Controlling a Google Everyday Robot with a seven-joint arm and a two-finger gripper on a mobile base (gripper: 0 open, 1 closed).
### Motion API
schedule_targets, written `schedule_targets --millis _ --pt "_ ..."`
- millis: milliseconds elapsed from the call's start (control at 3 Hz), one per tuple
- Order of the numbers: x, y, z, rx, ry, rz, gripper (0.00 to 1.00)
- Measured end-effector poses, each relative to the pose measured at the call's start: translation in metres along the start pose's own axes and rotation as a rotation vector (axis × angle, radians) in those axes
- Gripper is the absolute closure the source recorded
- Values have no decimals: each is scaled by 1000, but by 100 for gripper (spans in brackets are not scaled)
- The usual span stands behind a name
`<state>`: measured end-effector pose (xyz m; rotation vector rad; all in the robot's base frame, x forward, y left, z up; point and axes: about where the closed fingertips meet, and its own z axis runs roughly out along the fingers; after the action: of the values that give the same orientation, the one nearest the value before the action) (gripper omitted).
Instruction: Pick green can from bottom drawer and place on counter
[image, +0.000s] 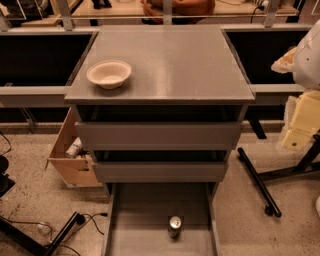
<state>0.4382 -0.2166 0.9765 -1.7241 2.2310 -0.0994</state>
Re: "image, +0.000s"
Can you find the white bottle in box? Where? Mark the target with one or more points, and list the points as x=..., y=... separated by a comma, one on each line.
x=74, y=148

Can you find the grey drawer cabinet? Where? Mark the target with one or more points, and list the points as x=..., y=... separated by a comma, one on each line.
x=171, y=65

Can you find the black stand right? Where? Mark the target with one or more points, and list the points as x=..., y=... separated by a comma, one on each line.
x=305, y=166

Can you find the grey bottom drawer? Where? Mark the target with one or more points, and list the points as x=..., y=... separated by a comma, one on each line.
x=138, y=220

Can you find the grey middle drawer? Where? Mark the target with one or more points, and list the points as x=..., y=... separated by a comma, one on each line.
x=157, y=166

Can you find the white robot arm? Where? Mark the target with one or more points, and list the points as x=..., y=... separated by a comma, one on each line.
x=303, y=61

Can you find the black stand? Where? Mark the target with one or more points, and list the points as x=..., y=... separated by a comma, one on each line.
x=38, y=238
x=305, y=166

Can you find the black stand left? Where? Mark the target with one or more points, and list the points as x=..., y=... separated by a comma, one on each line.
x=38, y=238

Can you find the grey top drawer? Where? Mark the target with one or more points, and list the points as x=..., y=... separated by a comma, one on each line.
x=159, y=127

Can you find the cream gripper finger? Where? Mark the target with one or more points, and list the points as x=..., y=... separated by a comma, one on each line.
x=302, y=120

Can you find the brown bag on table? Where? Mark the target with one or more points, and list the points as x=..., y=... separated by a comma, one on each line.
x=187, y=11

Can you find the grey drawer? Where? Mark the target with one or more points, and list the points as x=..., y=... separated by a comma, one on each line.
x=157, y=166
x=138, y=220
x=159, y=127

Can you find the white paper bowl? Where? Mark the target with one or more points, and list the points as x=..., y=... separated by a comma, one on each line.
x=109, y=74

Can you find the green soda can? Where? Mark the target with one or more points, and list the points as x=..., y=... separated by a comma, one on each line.
x=175, y=226

